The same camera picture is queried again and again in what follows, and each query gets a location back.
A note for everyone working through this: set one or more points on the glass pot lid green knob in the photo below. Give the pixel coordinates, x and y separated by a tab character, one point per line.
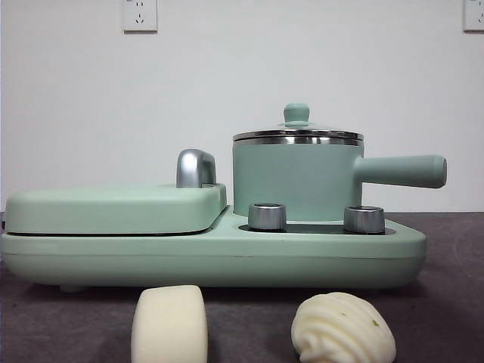
296	113

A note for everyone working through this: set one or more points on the smooth white steamed bun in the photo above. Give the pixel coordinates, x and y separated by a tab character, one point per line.
170	325

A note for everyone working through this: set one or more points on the twisted white flower roll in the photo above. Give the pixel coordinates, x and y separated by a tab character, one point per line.
340	329

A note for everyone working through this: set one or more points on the silver control knob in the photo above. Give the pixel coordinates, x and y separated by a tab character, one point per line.
266	217
363	219

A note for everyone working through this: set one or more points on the mint green saucepan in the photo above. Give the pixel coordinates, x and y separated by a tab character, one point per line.
295	177

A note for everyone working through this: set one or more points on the mint green breakfast maker base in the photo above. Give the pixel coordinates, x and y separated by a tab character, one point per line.
227	261

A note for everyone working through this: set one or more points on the white wall socket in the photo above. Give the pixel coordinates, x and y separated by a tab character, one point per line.
474	15
140	17

